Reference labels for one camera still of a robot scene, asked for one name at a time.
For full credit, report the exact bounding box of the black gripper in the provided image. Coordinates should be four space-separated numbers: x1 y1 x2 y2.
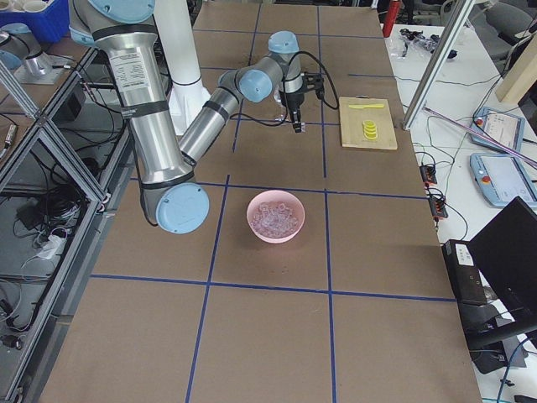
283 90 305 133

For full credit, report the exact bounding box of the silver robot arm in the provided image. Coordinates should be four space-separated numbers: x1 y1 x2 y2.
69 1 303 234

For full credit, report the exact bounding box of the clear wine glass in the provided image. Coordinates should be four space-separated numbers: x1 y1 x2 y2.
273 89 289 123

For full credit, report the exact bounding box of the pink bowl of ice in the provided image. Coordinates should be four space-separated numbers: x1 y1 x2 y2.
246 190 305 243

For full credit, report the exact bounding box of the yellow plastic knife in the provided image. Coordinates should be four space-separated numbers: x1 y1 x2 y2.
347 103 385 109

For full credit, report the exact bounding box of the bamboo cutting board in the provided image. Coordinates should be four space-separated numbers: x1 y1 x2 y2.
339 97 398 150

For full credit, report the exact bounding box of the lemon slice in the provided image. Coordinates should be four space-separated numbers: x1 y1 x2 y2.
364 131 378 140

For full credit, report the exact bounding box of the clear plastic bag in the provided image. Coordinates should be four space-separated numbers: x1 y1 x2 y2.
388 29 441 59

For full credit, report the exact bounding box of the red cylinder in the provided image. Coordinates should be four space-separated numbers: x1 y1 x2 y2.
382 0 402 38

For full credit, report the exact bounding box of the blue teach pendant far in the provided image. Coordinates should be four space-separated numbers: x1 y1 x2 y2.
470 107 525 151

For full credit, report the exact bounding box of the blue teach pendant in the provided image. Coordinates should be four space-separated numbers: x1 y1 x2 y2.
470 153 536 208
470 107 525 151

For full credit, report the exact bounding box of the blue teach pendant near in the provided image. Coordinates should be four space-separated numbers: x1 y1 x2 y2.
470 153 536 208

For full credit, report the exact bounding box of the grey office chair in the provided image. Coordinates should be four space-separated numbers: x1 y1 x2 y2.
482 1 536 70

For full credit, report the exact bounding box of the black box device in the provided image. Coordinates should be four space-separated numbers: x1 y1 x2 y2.
441 239 492 306

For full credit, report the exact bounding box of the black monitor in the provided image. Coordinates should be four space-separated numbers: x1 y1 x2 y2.
467 196 536 349

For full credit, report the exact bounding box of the blue storage bin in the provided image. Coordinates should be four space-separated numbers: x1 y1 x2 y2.
1 1 70 43

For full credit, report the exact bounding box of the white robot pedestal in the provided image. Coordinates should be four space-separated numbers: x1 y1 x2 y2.
154 0 210 135

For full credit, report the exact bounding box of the aluminium frame post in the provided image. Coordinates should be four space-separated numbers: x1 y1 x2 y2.
402 0 475 130

